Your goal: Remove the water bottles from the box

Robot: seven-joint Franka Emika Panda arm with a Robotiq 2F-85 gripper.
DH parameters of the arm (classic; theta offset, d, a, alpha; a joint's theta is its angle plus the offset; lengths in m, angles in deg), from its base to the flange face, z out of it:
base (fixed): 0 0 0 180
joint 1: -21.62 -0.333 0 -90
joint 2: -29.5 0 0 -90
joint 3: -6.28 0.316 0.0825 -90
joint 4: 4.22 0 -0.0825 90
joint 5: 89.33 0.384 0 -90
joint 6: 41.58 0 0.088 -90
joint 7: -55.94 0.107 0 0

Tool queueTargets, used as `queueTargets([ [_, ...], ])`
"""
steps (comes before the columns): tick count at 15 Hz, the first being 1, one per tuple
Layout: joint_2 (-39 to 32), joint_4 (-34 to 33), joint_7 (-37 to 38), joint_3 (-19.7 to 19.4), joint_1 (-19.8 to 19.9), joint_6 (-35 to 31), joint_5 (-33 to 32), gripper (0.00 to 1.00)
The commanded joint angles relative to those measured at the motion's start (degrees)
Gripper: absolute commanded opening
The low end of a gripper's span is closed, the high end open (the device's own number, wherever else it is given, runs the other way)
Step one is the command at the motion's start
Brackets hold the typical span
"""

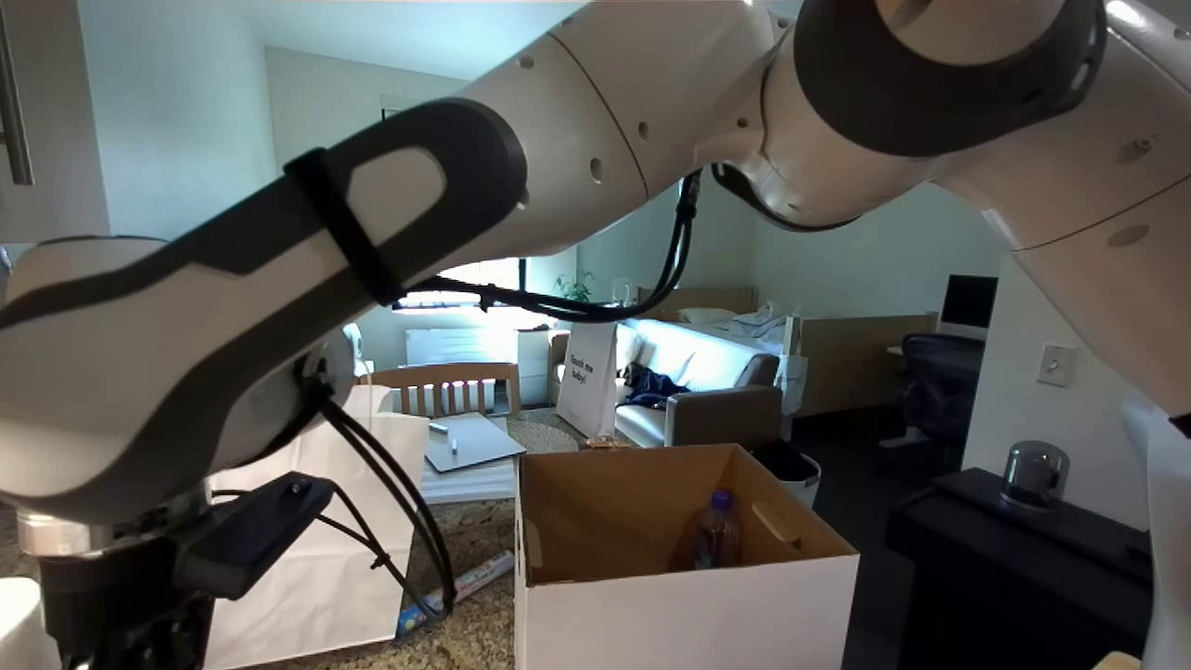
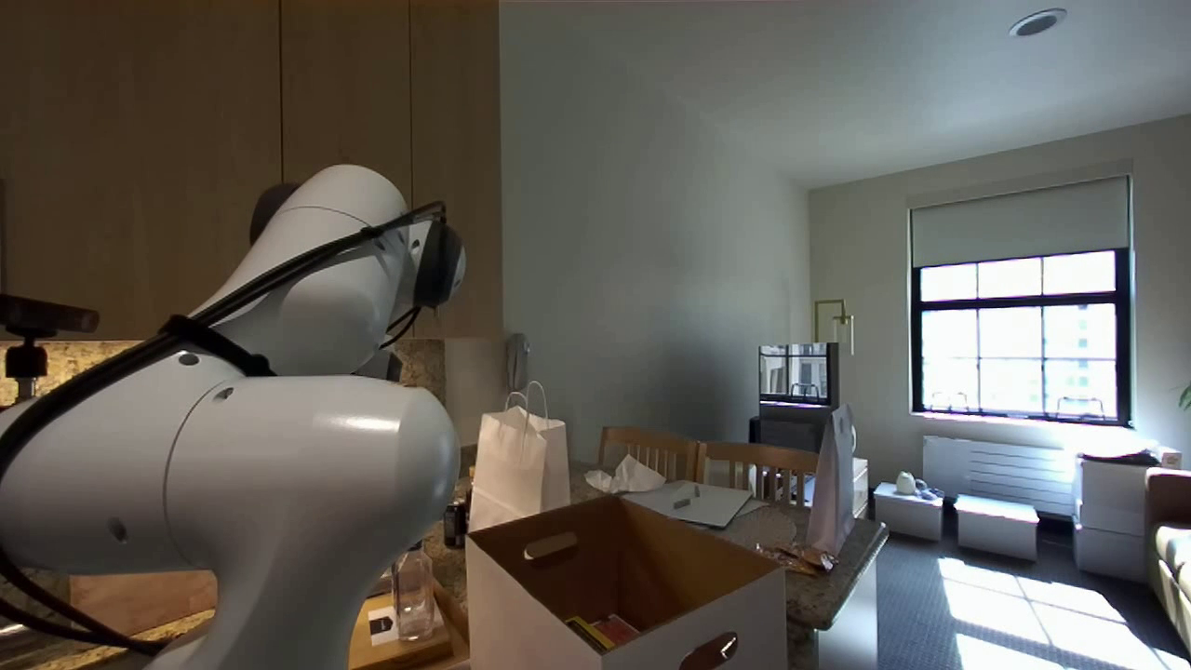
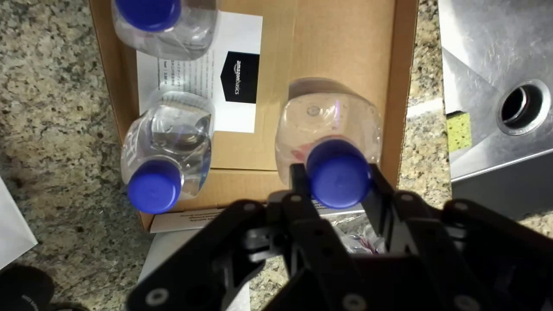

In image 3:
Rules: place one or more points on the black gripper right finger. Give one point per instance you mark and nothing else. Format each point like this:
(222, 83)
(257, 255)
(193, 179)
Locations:
(461, 247)

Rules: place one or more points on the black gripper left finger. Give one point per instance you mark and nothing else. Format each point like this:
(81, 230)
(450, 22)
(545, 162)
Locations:
(231, 252)

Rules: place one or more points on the clear water bottle blue cap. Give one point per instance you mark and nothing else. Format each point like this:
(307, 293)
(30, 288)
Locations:
(167, 34)
(167, 143)
(329, 121)

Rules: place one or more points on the cardboard box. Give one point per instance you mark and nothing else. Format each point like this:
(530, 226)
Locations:
(323, 45)

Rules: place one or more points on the yellow green sponge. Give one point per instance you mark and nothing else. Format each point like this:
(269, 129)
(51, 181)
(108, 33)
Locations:
(459, 131)

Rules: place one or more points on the stainless steel sink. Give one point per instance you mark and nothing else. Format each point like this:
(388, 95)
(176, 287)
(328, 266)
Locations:
(495, 52)

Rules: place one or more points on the black round object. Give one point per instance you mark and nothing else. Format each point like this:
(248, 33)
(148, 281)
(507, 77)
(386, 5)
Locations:
(24, 287)

